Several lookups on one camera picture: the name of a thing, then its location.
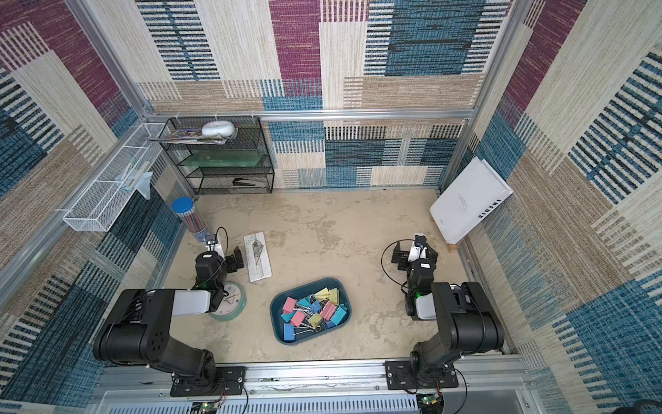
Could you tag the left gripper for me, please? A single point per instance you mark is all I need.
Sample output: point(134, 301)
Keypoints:
point(231, 266)

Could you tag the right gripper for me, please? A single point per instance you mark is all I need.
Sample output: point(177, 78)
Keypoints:
point(401, 253)

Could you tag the green round alarm clock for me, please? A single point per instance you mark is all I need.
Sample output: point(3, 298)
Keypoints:
point(232, 304)

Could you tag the packaged ruler card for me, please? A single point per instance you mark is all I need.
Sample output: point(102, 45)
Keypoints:
point(257, 259)

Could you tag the pink binder clip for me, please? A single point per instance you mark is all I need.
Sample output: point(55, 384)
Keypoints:
point(298, 318)
point(289, 306)
point(328, 311)

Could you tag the teal plastic storage box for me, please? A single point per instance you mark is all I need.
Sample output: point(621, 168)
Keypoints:
point(308, 291)

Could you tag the yellow binder clip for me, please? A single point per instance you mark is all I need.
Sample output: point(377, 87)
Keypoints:
point(315, 321)
point(322, 295)
point(334, 296)

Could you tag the blue binder clip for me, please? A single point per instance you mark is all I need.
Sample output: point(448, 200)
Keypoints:
point(290, 332)
point(315, 307)

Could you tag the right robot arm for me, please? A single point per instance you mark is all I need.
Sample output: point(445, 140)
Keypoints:
point(466, 321)

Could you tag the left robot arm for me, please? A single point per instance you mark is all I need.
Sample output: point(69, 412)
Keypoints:
point(137, 329)

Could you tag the blue-lid pencil tube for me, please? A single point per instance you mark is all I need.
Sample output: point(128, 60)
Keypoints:
point(185, 209)

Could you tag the black stapler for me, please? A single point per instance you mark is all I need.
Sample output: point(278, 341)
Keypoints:
point(244, 182)

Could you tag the white booklet on stand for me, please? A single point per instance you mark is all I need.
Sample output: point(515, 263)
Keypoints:
point(469, 199)

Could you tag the green tray on shelf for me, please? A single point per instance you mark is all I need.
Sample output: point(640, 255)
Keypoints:
point(224, 159)

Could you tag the magazines on shelf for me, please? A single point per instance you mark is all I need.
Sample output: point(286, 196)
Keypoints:
point(193, 137)

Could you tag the white oval device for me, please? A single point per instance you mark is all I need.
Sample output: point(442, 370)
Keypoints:
point(218, 129)

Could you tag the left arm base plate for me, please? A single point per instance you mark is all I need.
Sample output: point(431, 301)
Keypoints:
point(225, 380)

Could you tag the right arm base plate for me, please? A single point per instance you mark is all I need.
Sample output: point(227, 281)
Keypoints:
point(401, 376)

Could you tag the black wire shelf rack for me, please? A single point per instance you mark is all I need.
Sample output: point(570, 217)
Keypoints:
point(218, 180)

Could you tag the white wire wall basket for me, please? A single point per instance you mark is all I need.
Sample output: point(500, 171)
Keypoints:
point(102, 199)

